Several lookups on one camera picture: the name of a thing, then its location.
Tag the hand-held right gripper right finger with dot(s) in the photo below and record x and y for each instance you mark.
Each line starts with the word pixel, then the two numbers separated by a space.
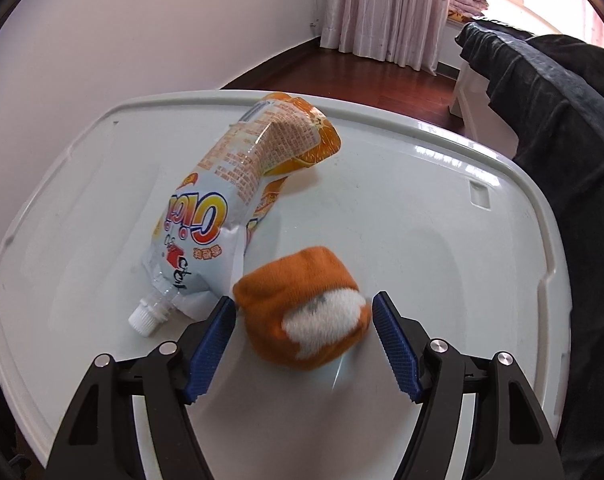
pixel 397 345

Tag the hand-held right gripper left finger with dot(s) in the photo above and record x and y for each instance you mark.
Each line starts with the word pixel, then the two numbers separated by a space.
pixel 207 355

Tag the orange white sock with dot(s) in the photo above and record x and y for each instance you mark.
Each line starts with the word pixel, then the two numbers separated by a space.
pixel 292 280

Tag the white plastic table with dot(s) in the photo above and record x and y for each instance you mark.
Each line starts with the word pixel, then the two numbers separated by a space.
pixel 407 210

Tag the orange white spouted pouch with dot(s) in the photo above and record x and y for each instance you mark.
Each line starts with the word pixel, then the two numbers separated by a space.
pixel 222 185

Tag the black garment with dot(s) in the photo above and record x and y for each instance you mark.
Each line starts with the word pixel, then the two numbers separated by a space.
pixel 582 160

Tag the pink curtain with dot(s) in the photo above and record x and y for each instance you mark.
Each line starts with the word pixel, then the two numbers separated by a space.
pixel 382 10

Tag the white furniture frame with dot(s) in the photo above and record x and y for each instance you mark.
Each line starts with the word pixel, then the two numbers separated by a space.
pixel 472 105

